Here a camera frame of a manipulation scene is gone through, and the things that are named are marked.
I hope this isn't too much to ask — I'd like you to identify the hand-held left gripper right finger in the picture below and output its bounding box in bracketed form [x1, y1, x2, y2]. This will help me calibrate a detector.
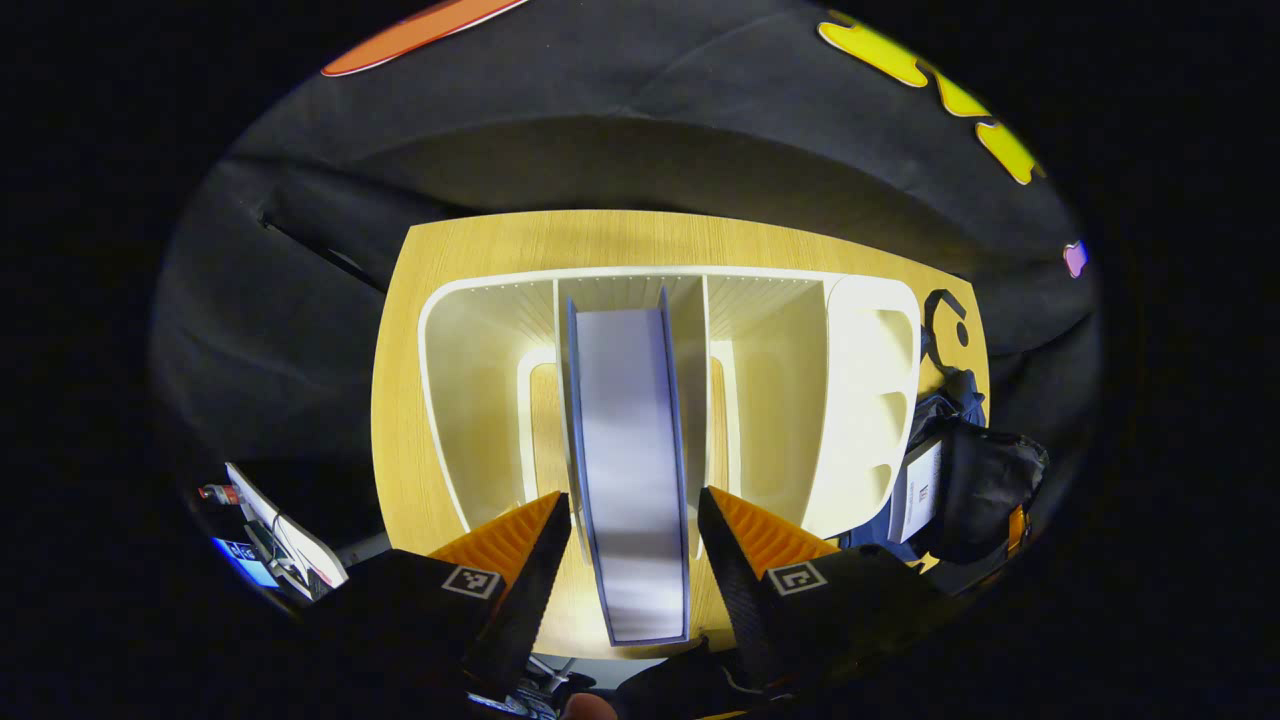
[697, 487, 951, 691]

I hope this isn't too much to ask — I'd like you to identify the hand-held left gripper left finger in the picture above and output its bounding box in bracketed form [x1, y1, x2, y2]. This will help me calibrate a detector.
[300, 490, 573, 701]

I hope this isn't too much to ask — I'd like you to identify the blue schoolbag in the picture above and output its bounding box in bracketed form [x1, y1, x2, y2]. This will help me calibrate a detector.
[845, 288, 1049, 593]

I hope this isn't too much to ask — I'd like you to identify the white plastic bookshelf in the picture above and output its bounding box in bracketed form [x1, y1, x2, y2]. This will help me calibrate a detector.
[417, 265, 923, 563]

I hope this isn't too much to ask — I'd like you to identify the blue lit screen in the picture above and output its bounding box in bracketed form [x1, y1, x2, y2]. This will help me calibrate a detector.
[212, 537, 283, 591]

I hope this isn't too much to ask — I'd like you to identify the black backdrop cloth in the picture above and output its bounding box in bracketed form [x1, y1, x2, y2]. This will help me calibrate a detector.
[150, 0, 1101, 566]

